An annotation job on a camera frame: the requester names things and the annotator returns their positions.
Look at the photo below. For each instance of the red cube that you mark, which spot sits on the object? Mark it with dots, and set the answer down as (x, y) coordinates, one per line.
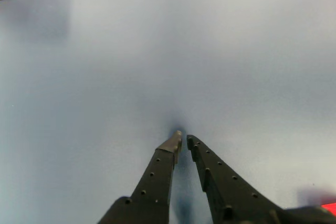
(330, 207)

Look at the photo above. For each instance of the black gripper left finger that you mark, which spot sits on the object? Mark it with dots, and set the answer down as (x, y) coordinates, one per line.
(149, 187)

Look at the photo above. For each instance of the dark blue table mat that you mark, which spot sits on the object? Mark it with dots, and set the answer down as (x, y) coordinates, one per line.
(157, 51)

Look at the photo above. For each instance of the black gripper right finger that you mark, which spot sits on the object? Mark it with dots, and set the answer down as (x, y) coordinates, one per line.
(231, 195)

